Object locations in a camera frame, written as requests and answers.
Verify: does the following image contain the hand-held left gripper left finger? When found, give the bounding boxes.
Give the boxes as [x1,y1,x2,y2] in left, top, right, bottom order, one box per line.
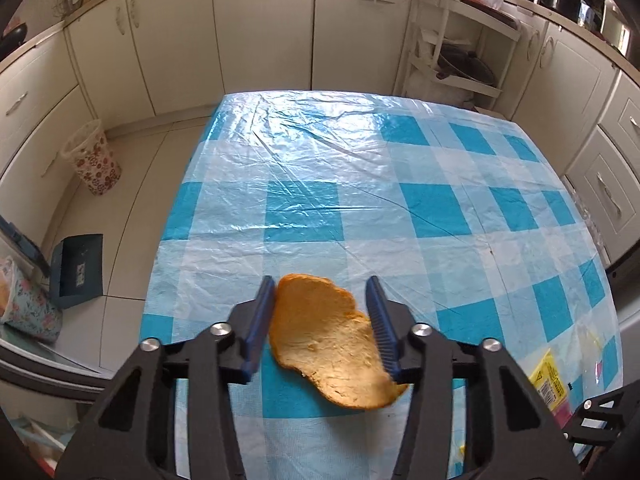
[55,275,277,480]

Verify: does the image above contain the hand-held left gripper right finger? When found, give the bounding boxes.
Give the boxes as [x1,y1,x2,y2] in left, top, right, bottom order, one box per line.
[365,276,585,480]

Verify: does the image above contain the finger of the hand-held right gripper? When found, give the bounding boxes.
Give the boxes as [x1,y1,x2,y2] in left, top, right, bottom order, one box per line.
[564,387,640,447]

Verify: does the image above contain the large orange peel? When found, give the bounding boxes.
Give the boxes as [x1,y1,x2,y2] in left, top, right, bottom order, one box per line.
[269,274,410,411]

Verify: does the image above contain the yellow wrapper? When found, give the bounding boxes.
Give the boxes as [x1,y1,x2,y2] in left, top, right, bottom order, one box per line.
[530,349,572,418]

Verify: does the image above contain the small clear candy wrapper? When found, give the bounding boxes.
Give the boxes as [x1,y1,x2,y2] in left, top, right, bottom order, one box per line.
[575,324,607,380]

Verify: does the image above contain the blue checkered plastic tablecloth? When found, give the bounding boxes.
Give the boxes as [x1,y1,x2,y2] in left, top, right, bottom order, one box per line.
[142,91,623,480]

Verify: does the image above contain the blue dustpan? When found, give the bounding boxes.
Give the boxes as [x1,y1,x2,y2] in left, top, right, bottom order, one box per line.
[49,233,105,309]

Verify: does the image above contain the grey refrigerator door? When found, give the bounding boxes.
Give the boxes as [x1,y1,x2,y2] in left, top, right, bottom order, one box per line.
[0,327,116,403]

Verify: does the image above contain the floral fabric bag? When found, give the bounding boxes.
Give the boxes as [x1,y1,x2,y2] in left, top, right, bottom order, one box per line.
[0,256,64,345]

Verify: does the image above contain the floral waste bin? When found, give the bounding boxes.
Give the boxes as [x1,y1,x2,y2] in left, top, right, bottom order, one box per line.
[61,120,122,196]

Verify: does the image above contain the black cooking pot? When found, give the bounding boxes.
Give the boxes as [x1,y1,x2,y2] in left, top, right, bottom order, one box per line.
[437,42,496,88]

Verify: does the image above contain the cream kitchen cabinets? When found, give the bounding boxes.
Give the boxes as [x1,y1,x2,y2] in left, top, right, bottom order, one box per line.
[0,0,418,206]
[517,7,640,266]

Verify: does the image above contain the white shelf rack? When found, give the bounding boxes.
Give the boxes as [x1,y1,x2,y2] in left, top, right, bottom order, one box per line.
[397,0,521,111]

